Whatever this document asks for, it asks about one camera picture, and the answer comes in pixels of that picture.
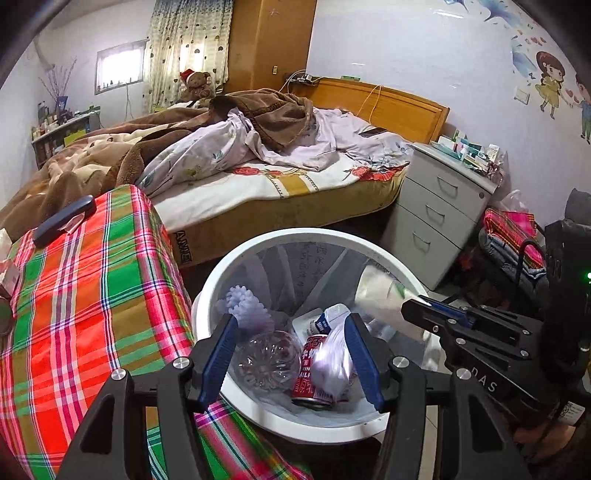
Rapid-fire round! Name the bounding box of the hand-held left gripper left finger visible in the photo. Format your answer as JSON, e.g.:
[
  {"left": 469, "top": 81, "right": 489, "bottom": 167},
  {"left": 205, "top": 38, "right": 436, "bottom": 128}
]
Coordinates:
[{"left": 55, "top": 313, "right": 239, "bottom": 480}]

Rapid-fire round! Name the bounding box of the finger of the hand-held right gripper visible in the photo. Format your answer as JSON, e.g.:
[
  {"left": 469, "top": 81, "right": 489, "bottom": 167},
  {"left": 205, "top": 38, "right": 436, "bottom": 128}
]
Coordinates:
[
  {"left": 422, "top": 295, "right": 483, "bottom": 326},
  {"left": 401, "top": 298, "right": 462, "bottom": 344}
]

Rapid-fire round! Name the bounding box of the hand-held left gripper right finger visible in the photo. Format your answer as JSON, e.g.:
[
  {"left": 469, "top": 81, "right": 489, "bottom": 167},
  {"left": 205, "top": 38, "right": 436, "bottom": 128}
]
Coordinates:
[{"left": 344, "top": 313, "right": 532, "bottom": 480}]

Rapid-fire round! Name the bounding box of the clear plastic bag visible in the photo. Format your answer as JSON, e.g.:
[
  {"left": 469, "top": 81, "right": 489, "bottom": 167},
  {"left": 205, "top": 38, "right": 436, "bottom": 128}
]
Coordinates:
[{"left": 311, "top": 318, "right": 365, "bottom": 402}]

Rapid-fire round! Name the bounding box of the white grey drink carton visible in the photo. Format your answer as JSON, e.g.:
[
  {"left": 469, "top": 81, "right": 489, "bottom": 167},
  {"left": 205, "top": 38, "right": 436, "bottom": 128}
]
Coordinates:
[{"left": 355, "top": 265, "right": 430, "bottom": 315}]

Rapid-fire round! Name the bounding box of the red label clear plastic bottle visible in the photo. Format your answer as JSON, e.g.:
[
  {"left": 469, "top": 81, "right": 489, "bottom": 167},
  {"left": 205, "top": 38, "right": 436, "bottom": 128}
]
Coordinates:
[{"left": 238, "top": 330, "right": 303, "bottom": 393}]

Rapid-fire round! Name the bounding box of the short bright red can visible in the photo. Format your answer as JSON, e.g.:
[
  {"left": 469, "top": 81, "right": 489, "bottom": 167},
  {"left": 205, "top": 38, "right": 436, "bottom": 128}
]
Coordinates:
[{"left": 291, "top": 335, "right": 335, "bottom": 411}]

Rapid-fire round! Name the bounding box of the white blue small carton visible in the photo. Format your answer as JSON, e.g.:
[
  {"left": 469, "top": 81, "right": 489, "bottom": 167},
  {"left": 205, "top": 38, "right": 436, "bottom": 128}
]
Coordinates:
[{"left": 307, "top": 303, "right": 352, "bottom": 337}]

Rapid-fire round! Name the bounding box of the white foam net sleeve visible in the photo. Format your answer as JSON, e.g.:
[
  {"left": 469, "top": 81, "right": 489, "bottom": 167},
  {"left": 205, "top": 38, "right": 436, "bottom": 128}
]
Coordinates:
[{"left": 225, "top": 285, "right": 273, "bottom": 333}]

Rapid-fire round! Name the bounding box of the white trash bin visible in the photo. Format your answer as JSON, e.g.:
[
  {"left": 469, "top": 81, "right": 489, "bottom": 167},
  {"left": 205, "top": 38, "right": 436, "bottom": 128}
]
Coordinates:
[{"left": 191, "top": 229, "right": 444, "bottom": 445}]

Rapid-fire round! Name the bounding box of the person's right forearm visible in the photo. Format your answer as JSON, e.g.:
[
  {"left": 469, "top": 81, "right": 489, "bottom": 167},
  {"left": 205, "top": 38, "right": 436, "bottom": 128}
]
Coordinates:
[{"left": 508, "top": 411, "right": 591, "bottom": 467}]

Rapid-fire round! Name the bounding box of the grey drawer nightstand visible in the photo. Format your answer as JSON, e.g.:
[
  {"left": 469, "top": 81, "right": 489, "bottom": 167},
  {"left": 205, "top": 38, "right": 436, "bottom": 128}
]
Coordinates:
[{"left": 381, "top": 142, "right": 500, "bottom": 291}]

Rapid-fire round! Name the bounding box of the pile of folded cloths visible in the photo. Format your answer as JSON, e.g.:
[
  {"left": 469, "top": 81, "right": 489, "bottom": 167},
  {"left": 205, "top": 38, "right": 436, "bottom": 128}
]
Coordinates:
[{"left": 478, "top": 207, "right": 548, "bottom": 280}]

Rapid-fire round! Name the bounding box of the translucent plastic bag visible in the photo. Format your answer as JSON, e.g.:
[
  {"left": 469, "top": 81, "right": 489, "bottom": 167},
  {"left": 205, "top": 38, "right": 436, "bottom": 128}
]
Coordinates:
[{"left": 499, "top": 189, "right": 532, "bottom": 215}]

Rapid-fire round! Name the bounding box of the red green plaid cloth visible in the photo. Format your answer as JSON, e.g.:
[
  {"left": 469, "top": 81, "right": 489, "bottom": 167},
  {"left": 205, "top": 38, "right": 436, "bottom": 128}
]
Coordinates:
[{"left": 0, "top": 185, "right": 315, "bottom": 480}]

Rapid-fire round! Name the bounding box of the pile of small boxes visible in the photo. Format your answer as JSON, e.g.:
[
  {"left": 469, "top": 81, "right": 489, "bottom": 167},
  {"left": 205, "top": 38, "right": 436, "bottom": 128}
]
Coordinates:
[{"left": 431, "top": 130, "right": 506, "bottom": 176}]

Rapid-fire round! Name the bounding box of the rose print bedsheet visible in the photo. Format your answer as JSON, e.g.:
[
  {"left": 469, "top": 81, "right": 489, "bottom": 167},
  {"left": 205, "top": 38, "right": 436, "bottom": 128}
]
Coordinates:
[{"left": 148, "top": 157, "right": 411, "bottom": 266}]

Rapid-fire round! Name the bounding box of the pale floral quilt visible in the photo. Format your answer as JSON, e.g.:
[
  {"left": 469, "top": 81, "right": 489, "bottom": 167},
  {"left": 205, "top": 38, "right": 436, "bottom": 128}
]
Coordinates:
[{"left": 136, "top": 108, "right": 414, "bottom": 195}]

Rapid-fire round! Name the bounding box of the wooden bed headboard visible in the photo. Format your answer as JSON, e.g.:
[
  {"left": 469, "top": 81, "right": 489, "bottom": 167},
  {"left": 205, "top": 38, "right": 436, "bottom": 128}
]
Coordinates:
[{"left": 293, "top": 76, "right": 451, "bottom": 144}]

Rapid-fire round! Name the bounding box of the dark blue glasses case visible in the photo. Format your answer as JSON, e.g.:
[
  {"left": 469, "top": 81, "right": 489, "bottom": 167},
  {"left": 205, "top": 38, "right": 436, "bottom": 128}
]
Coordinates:
[{"left": 33, "top": 195, "right": 97, "bottom": 248}]

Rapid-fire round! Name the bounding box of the red drink carton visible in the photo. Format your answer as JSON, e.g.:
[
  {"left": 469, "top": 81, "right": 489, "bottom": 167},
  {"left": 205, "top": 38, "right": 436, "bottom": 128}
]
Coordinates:
[{"left": 0, "top": 261, "right": 21, "bottom": 298}]

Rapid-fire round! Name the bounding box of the brown fleece blanket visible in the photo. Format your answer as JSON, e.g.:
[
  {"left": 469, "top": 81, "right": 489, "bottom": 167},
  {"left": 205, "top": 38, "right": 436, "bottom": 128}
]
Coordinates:
[{"left": 0, "top": 88, "right": 319, "bottom": 243}]

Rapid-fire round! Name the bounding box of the white shelf unit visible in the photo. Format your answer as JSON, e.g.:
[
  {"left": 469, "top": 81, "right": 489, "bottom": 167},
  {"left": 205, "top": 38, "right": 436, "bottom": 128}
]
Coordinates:
[{"left": 31, "top": 111, "right": 102, "bottom": 169}]

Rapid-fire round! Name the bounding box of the brown teddy bear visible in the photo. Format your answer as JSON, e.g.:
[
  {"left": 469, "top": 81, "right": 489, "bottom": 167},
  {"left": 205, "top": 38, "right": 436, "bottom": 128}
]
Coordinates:
[{"left": 179, "top": 68, "right": 214, "bottom": 102}]

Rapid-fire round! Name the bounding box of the row of bottles and jars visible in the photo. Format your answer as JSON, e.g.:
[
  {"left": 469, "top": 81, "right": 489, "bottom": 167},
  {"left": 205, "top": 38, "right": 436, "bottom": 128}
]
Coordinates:
[{"left": 32, "top": 99, "right": 100, "bottom": 139}]

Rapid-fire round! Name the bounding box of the vase with dry branches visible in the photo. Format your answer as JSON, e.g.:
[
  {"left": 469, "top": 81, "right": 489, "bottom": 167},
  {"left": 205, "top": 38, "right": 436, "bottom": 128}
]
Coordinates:
[{"left": 39, "top": 58, "right": 77, "bottom": 116}]

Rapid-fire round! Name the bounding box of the wooden wardrobe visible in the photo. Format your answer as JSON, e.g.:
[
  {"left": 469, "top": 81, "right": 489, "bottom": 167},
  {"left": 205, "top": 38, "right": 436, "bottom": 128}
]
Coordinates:
[{"left": 222, "top": 0, "right": 318, "bottom": 95}]

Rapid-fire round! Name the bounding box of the window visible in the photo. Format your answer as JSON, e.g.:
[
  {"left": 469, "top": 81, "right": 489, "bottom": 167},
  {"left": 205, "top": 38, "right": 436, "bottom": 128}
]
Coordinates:
[{"left": 95, "top": 41, "right": 147, "bottom": 95}]

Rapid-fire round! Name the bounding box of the patterned curtain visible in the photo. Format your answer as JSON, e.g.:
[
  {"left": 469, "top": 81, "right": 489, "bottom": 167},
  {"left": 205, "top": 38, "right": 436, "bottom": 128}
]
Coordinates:
[{"left": 142, "top": 0, "right": 234, "bottom": 114}]

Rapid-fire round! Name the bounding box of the cartoon wall sticker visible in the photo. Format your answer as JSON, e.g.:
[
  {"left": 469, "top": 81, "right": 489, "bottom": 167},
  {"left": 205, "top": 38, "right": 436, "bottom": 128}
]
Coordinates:
[{"left": 443, "top": 0, "right": 591, "bottom": 144}]

